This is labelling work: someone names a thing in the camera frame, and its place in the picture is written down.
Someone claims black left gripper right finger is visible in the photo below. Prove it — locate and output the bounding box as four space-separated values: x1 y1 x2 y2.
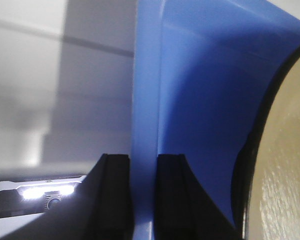
154 154 240 240

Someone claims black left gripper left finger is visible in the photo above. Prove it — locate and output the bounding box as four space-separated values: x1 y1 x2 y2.
4 154 134 240

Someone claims beige plate with black rim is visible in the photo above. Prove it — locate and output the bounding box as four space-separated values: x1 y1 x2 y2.
231 46 300 240

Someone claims blue plastic tray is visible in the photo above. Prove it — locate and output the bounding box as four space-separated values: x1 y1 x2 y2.
130 0 300 240

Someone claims metal bracket with screw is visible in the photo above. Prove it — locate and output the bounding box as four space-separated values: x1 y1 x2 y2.
0 175 86 239

